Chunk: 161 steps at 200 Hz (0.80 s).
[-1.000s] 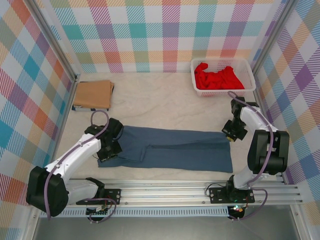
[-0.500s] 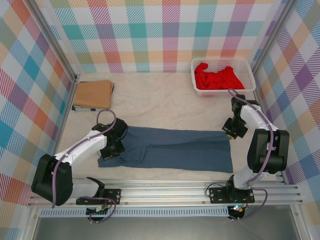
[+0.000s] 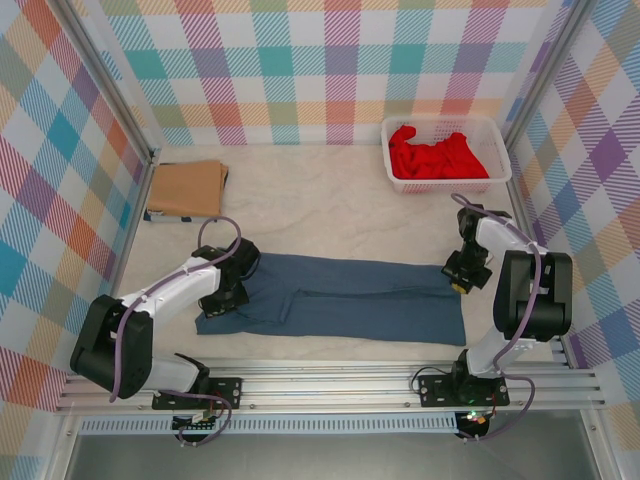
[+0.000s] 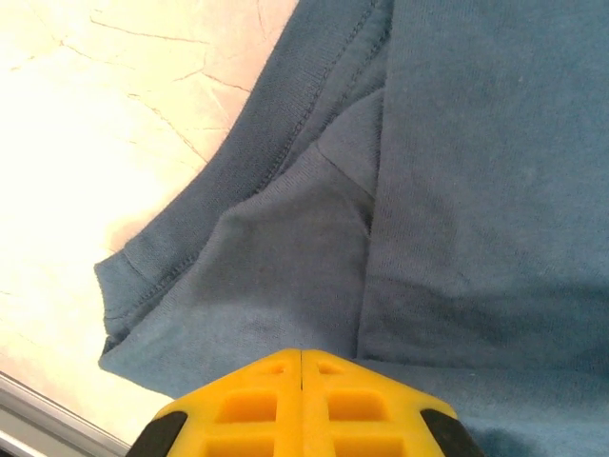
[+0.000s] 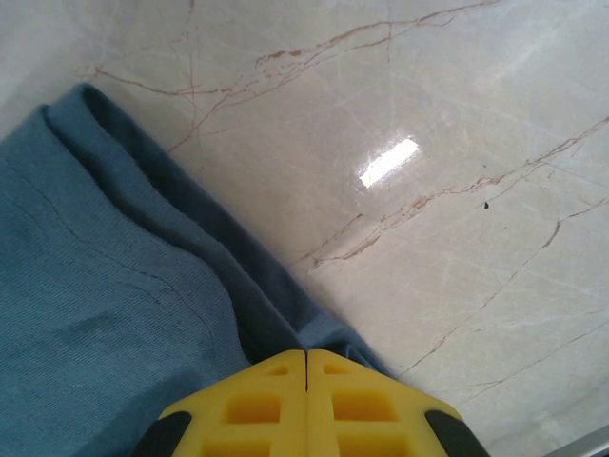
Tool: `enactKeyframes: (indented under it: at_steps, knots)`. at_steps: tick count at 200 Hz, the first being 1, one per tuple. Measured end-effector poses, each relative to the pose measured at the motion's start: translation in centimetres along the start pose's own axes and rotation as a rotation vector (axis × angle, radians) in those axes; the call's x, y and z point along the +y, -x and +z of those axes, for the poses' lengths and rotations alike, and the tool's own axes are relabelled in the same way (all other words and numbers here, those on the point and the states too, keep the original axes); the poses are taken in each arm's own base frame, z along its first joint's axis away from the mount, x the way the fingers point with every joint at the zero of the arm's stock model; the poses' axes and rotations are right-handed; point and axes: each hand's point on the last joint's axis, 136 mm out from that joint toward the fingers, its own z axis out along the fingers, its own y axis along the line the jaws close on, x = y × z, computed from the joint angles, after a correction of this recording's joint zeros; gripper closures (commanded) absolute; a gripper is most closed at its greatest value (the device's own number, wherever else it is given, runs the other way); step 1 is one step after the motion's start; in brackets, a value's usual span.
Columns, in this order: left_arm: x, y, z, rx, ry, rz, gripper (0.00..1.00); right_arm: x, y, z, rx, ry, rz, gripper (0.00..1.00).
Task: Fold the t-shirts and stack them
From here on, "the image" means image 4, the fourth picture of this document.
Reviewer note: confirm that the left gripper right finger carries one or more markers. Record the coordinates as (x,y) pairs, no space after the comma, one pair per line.
(371,409)

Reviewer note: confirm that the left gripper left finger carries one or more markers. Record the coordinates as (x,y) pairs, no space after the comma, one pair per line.
(238,409)

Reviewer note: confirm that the blue t-shirt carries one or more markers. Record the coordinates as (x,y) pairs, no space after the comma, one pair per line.
(476,190)

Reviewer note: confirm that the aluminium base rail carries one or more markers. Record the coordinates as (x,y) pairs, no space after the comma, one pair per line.
(28,419)

